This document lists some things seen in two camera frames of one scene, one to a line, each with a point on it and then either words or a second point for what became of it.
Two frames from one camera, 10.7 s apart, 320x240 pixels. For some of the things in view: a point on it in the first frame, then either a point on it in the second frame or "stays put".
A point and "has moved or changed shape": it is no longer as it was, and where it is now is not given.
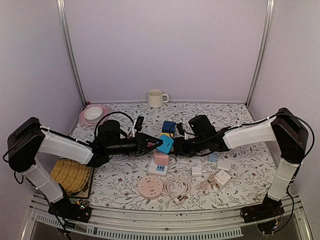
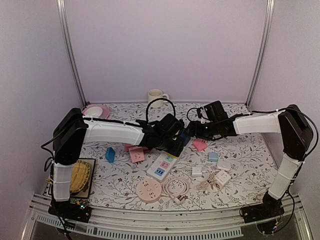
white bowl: x=93 y=114 stays put
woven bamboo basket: x=72 y=175 stays put
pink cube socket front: x=161 y=159 has moved or changed shape
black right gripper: x=179 y=148 to x=195 y=130
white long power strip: x=156 y=170 has moved or changed shape
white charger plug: x=196 y=171 stays put
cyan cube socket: x=167 y=143 has moved or changed shape
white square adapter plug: x=224 y=165 stays put
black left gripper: x=142 y=140 to x=178 y=149
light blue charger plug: x=213 y=157 stays put
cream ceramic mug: x=156 y=93 stays put
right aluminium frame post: x=262 y=51 stays put
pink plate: x=105 y=109 stays put
